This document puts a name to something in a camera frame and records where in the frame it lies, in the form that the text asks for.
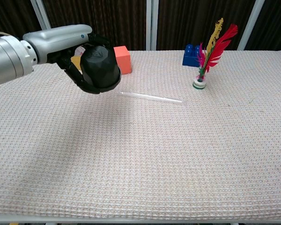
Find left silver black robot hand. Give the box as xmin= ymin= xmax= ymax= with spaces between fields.
xmin=22 ymin=24 xmax=115 ymax=95

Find black faceted plastic cup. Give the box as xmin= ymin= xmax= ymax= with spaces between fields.
xmin=80 ymin=45 xmax=122 ymax=92

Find tan packing tape roll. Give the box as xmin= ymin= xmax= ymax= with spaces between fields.
xmin=71 ymin=46 xmax=86 ymax=72

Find dark fabric partition panel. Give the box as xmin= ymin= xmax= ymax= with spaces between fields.
xmin=41 ymin=0 xmax=148 ymax=51
xmin=244 ymin=0 xmax=281 ymax=51
xmin=157 ymin=0 xmax=257 ymax=51
xmin=0 ymin=0 xmax=42 ymax=40

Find orange foam cube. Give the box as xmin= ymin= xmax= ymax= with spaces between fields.
xmin=113 ymin=45 xmax=132 ymax=75

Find clear plastic tube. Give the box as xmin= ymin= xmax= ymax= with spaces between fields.
xmin=119 ymin=90 xmax=185 ymax=105

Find blue building block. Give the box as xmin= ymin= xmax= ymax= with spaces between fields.
xmin=182 ymin=44 xmax=203 ymax=68

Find beige waffle table cloth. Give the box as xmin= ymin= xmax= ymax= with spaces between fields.
xmin=0 ymin=50 xmax=281 ymax=218

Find red yellow feather shuttlecock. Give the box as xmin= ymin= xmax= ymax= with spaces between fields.
xmin=192 ymin=17 xmax=239 ymax=90

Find white table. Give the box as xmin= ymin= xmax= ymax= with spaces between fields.
xmin=0 ymin=213 xmax=281 ymax=224

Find silver partition post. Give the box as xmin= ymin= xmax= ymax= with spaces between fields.
xmin=30 ymin=0 xmax=52 ymax=30
xmin=236 ymin=0 xmax=265 ymax=51
xmin=146 ymin=0 xmax=159 ymax=51

